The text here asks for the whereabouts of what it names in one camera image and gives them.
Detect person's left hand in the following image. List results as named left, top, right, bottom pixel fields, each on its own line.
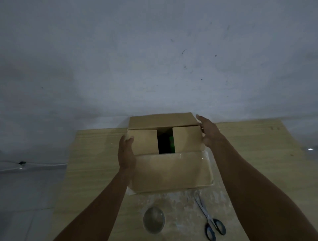
left=117, top=135, right=136, bottom=174

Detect person's right hand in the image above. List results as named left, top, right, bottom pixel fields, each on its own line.
left=195, top=114, right=225, bottom=149

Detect brown cardboard box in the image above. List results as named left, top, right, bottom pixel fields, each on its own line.
left=126, top=112, right=215, bottom=195

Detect clear tape roll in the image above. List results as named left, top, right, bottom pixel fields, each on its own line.
left=143, top=207, right=166, bottom=234

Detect person's left forearm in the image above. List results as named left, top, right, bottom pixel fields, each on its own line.
left=53, top=169, right=134, bottom=241

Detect person's right forearm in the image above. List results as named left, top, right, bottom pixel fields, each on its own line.
left=208, top=139, right=318, bottom=241

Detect white floor cable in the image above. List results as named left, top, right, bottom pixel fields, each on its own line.
left=0, top=160, right=68, bottom=173

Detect black handled scissors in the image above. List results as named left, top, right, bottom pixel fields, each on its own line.
left=193, top=192, right=227, bottom=241

